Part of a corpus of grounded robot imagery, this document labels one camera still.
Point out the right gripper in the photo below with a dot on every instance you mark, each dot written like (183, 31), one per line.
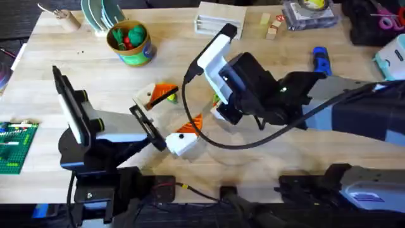
(262, 95)

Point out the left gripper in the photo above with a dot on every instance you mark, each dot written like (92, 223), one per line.
(120, 125)

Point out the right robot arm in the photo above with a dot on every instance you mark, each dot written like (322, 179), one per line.
(364, 120)

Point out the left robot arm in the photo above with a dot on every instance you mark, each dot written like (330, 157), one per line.
(95, 193)

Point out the blue electric screwdriver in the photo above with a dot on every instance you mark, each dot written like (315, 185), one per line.
(321, 61)

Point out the wooden cylinder holder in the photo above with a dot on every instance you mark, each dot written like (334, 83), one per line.
(70, 20)

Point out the orange carrot toy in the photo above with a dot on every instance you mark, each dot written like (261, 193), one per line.
(215, 100)

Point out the tub with toys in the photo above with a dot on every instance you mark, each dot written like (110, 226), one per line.
(133, 47)

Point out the pale wooden box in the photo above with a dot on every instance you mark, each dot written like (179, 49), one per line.
(221, 20)

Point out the heap of small wooden blocks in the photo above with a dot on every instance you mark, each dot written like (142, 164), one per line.
(272, 30)

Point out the teal plate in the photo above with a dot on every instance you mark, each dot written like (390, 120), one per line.
(96, 12)
(112, 11)
(85, 12)

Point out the clear plastic box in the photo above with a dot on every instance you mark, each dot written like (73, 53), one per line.
(308, 19)

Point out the green board with blocks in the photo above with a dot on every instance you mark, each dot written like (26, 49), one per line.
(14, 149)

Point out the metal cutlery piece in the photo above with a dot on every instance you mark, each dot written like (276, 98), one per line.
(47, 9)

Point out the black bag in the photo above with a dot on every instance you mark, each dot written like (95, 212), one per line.
(360, 28)

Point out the white and teal device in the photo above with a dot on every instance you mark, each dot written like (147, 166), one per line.
(392, 58)

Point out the pink scissors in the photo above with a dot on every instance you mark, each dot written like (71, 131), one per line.
(390, 20)

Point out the black rail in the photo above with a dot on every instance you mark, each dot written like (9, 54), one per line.
(253, 215)

